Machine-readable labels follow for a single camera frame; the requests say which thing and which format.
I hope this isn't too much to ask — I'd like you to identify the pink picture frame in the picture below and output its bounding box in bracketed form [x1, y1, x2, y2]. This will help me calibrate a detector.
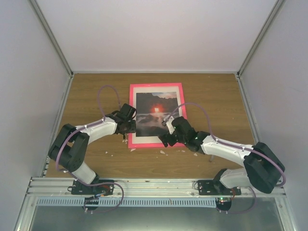
[128, 83, 187, 149]

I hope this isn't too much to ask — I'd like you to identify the sunset photo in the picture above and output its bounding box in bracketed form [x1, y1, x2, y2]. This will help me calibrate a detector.
[136, 92, 179, 137]

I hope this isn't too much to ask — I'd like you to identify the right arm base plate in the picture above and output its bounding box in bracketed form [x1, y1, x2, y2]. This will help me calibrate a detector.
[193, 180, 242, 196]

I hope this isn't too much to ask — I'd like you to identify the purple cable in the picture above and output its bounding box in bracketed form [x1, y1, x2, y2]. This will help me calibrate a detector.
[55, 85, 121, 174]
[168, 103, 287, 187]

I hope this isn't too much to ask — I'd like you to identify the grey slotted cable duct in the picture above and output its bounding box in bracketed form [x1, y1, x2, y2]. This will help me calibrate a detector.
[37, 197, 216, 208]

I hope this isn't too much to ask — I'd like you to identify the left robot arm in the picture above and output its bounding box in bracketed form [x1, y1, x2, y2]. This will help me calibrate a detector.
[48, 103, 137, 194]

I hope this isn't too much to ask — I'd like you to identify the aluminium front rail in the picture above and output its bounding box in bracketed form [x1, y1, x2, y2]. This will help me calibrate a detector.
[26, 177, 287, 198]

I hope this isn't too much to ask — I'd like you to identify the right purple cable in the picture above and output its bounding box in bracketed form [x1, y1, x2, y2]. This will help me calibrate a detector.
[168, 103, 287, 187]

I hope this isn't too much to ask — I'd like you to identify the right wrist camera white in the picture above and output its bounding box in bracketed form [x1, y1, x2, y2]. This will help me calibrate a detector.
[162, 115, 175, 134]

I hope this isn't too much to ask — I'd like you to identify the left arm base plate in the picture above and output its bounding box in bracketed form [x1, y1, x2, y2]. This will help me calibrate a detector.
[67, 180, 114, 195]

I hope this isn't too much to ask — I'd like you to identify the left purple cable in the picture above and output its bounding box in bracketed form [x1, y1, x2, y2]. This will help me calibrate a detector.
[55, 85, 121, 174]

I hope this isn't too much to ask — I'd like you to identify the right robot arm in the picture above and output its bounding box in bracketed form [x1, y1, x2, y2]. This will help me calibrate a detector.
[159, 116, 285, 195]

